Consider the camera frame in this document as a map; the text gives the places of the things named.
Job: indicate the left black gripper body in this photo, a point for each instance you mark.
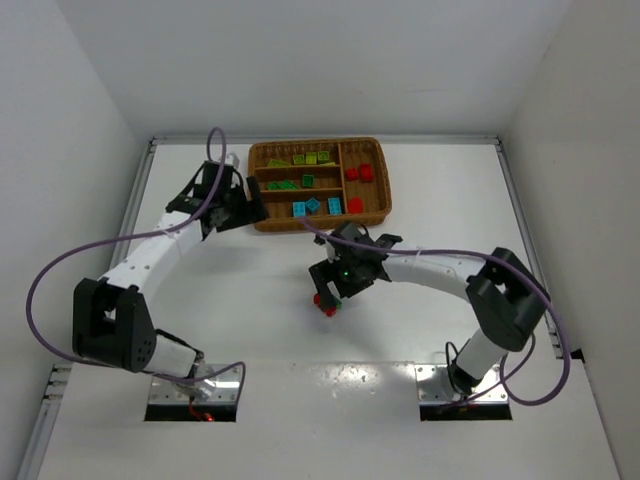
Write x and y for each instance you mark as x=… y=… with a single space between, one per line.
x=240 y=201

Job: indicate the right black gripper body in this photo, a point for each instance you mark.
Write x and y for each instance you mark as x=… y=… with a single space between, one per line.
x=326 y=275

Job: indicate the green two-stud lego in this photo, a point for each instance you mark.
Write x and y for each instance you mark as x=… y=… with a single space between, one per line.
x=282 y=185

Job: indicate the lime lego slope piece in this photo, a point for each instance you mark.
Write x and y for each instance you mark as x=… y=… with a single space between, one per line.
x=272 y=163

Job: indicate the teal lego brick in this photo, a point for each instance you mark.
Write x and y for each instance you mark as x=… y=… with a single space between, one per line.
x=299 y=209

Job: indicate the red sloped lego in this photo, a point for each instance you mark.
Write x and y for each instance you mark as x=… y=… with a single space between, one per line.
x=355 y=205

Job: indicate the long teal lego stack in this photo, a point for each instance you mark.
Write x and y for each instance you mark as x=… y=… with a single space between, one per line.
x=335 y=206

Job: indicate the dark green square lego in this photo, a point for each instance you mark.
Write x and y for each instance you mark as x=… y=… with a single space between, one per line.
x=307 y=181

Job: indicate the small teal lego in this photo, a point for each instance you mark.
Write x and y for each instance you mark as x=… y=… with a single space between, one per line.
x=312 y=205

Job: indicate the lime lego brick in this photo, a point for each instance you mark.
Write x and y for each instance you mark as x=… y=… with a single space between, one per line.
x=324 y=158

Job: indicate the small red square lego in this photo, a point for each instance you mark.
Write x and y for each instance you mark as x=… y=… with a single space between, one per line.
x=352 y=174

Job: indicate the red two-stud lego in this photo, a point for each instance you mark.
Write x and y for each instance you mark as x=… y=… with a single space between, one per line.
x=366 y=173

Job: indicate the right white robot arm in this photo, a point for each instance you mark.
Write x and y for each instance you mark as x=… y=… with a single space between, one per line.
x=505 y=298

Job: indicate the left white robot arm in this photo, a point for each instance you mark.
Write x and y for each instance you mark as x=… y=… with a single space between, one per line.
x=111 y=321

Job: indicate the red green lego pair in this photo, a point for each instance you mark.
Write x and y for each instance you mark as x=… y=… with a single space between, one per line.
x=328 y=311

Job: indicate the lime sloped lego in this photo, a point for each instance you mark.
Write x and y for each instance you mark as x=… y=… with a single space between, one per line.
x=311 y=158

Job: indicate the brown wicker divided basket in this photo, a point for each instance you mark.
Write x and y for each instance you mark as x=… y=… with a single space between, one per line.
x=330 y=181

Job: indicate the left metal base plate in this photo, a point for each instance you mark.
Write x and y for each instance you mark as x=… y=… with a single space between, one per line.
x=221 y=387

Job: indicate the metal base plate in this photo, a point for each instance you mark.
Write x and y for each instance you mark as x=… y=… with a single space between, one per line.
x=434 y=389
x=221 y=387

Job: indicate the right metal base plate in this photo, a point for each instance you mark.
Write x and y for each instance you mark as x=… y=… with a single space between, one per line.
x=434 y=389

